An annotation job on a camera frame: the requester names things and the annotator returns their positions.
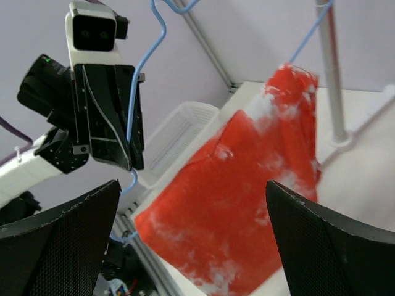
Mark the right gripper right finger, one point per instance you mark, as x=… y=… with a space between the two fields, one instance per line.
x=324 y=252

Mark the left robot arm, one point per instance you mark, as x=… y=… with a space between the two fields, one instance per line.
x=48 y=89

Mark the white metal clothes rack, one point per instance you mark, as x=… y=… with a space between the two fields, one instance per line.
x=351 y=112

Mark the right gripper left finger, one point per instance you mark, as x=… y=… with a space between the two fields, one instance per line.
x=59 y=251

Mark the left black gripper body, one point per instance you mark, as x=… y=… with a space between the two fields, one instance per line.
x=81 y=95

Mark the white plastic basket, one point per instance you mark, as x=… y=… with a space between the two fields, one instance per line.
x=184 y=126

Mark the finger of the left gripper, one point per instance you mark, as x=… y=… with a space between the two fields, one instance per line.
x=106 y=135
x=124 y=75

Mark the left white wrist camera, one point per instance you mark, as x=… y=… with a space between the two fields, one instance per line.
x=91 y=29

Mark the orange white trousers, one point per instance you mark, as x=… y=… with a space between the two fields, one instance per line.
x=211 y=222

